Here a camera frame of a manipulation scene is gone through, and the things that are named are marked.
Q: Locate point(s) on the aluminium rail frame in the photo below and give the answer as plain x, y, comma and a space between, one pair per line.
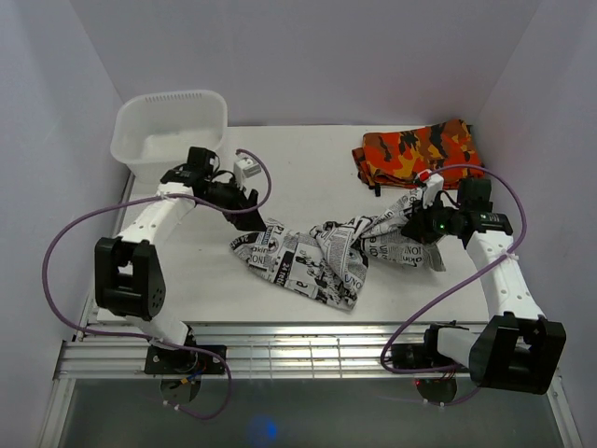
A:
273, 335

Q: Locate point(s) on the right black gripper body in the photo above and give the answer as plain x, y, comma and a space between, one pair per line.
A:
434, 221

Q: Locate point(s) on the white plastic basket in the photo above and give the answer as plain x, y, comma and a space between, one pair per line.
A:
154, 132

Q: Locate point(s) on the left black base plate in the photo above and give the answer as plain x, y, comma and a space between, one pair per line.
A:
160, 361

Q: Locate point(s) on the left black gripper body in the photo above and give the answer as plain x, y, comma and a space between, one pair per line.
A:
229, 196

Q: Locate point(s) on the orange camouflage folded trousers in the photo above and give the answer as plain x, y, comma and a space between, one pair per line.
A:
394, 159

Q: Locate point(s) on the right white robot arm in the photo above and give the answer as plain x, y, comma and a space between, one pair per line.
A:
519, 349

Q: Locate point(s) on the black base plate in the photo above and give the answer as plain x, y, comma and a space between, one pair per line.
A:
160, 361
414, 356

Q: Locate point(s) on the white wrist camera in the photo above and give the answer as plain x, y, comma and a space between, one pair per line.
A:
245, 168
432, 185

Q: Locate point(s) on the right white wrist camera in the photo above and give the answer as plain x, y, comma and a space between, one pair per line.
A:
432, 185

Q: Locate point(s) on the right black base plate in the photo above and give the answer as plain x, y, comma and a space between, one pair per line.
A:
414, 356

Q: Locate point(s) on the newspaper print trousers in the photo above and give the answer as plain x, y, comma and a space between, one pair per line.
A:
329, 263

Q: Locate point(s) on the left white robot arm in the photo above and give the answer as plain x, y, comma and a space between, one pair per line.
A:
129, 281

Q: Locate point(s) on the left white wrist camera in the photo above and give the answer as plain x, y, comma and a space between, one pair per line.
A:
245, 168

